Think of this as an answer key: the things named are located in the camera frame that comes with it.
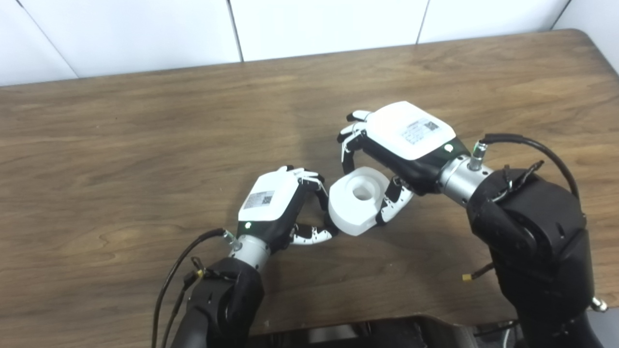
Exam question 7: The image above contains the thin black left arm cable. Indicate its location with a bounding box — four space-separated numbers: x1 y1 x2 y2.
161 258 204 348

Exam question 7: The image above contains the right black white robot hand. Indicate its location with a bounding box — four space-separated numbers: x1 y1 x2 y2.
337 101 471 226

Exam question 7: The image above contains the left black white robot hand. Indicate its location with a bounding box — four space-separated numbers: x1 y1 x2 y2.
236 165 338 253

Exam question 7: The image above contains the black robot torso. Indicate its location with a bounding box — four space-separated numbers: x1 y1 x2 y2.
251 316 523 348

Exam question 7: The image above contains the thin cable with yellow tip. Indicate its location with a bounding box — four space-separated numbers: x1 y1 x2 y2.
462 263 495 282

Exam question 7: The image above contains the round white piece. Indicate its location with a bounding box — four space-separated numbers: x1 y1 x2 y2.
328 167 390 236

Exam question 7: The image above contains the thick black left wrist cable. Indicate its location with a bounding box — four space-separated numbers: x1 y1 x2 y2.
151 228 241 348

